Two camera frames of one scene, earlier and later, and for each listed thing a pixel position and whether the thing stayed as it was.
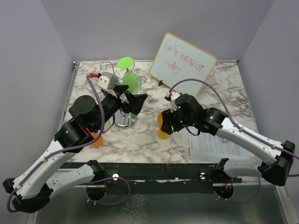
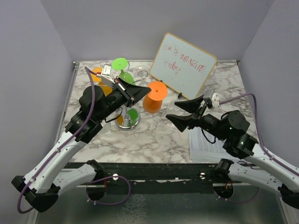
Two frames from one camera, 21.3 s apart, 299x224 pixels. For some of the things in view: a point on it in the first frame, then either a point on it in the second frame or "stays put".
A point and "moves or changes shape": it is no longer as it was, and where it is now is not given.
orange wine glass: x=160 y=134 to x=153 y=101
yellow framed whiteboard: x=177 y=59 stays put
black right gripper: x=168 y=119 to x=191 y=105
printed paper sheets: x=203 y=147 stays put
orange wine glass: x=99 y=142 moves or changes shape
